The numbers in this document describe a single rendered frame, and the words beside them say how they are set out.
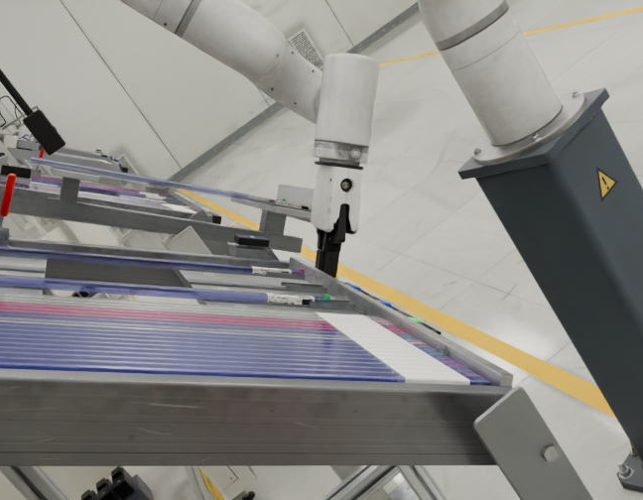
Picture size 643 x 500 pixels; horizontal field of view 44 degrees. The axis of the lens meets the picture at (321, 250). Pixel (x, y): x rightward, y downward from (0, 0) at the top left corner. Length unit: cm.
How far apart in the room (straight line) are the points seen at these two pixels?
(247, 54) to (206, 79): 763
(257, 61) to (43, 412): 70
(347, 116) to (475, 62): 20
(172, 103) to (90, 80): 86
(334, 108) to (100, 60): 756
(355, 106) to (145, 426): 71
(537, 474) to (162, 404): 29
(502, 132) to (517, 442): 70
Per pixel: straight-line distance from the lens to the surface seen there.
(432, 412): 64
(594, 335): 140
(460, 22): 119
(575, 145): 124
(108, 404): 57
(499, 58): 121
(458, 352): 75
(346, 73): 117
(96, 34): 869
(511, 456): 63
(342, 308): 98
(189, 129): 872
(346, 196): 116
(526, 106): 123
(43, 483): 135
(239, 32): 114
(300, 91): 127
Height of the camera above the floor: 109
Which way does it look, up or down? 17 degrees down
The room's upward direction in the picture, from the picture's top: 34 degrees counter-clockwise
